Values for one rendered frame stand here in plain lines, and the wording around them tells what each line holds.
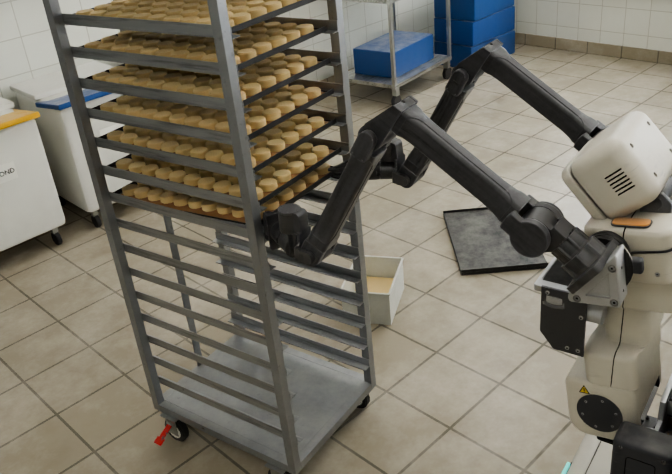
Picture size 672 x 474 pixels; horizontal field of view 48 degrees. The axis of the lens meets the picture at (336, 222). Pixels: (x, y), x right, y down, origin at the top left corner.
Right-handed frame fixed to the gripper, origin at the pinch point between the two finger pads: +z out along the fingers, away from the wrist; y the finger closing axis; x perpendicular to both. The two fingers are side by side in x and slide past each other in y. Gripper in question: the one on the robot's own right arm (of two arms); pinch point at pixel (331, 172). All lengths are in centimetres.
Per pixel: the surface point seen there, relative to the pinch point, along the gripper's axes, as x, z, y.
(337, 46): 4.0, -4.9, -36.4
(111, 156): 168, 142, 60
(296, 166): -10.4, 8.3, -7.1
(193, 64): -26, 28, -42
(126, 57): -14, 49, -42
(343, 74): 4.0, -5.9, -28.3
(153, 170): -7, 51, -7
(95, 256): 127, 146, 100
